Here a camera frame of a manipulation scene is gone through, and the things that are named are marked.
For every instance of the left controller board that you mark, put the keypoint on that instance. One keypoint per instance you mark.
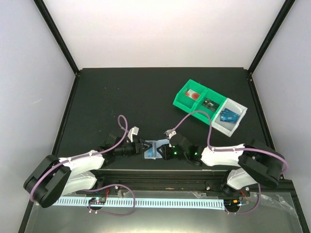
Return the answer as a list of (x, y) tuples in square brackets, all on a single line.
[(97, 201)]

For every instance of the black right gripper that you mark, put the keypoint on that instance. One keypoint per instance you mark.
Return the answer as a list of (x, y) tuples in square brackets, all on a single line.
[(165, 154)]

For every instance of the black corner frame post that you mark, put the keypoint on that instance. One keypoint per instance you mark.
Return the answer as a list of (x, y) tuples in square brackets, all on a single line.
[(283, 12), (41, 6)]

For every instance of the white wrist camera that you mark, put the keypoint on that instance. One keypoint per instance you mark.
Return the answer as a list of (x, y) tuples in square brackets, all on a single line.
[(132, 132), (170, 133)]

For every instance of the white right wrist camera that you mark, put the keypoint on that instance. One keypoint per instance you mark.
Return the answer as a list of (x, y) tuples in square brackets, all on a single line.
[(170, 133)]

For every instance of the white plastic bin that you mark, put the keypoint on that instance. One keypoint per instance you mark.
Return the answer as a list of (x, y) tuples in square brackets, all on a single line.
[(225, 127)]

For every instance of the black corner frame post left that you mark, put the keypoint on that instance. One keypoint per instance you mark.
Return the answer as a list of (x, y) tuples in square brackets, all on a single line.
[(41, 6)]

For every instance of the right controller board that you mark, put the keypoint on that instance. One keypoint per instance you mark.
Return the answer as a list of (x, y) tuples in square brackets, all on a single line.
[(230, 203)]

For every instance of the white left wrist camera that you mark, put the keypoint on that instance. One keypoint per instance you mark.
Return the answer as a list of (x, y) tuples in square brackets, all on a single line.
[(132, 132)]

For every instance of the dark card in bin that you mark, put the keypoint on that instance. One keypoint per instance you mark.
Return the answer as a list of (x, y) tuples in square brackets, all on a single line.
[(211, 105)]

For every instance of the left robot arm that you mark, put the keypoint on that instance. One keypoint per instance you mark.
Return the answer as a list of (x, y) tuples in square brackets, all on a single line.
[(55, 177)]

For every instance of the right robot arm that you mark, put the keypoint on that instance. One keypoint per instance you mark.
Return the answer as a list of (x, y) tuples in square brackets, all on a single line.
[(247, 164)]

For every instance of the blue credit card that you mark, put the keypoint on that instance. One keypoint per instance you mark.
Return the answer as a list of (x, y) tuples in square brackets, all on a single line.
[(228, 112)]

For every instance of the white slotted cable duct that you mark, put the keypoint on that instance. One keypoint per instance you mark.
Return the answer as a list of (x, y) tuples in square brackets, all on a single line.
[(213, 204)]

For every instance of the red card in bin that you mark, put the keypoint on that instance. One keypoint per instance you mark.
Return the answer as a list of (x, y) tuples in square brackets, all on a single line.
[(192, 94)]

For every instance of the controller board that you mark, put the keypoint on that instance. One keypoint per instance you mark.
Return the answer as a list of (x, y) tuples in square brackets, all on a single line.
[(230, 203), (97, 201)]

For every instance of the blue card in white bin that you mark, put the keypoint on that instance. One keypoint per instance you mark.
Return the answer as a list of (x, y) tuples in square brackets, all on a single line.
[(229, 118)]

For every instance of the green plastic bin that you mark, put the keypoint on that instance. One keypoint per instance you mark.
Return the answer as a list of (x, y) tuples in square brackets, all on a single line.
[(185, 103), (204, 114)]

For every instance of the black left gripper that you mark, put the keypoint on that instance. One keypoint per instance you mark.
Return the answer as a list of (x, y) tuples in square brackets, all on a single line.
[(140, 145)]

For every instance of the black corner frame post right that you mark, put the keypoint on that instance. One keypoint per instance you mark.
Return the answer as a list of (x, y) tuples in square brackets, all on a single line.
[(283, 12)]

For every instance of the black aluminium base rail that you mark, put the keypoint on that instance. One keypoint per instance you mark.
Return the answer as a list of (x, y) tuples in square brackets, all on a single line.
[(210, 182)]

